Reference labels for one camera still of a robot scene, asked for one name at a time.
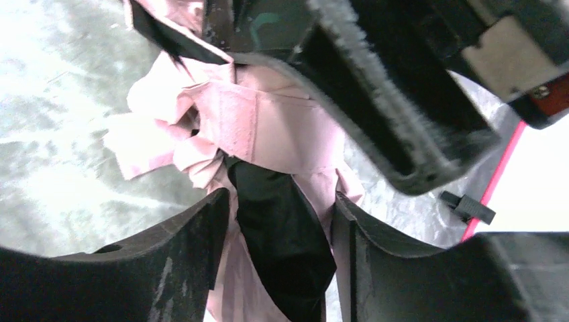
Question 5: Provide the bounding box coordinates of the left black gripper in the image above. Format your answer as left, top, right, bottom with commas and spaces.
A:
203, 1, 568, 195

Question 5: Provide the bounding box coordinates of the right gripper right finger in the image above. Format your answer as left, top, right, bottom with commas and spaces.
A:
332, 193, 530, 321

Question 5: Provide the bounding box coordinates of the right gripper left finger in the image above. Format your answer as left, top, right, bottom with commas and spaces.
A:
1, 189, 229, 321

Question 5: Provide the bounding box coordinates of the pink folding umbrella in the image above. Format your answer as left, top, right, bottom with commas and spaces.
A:
103, 1, 364, 321

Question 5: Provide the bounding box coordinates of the red-framed whiteboard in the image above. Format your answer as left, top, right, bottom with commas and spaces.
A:
461, 119, 568, 241

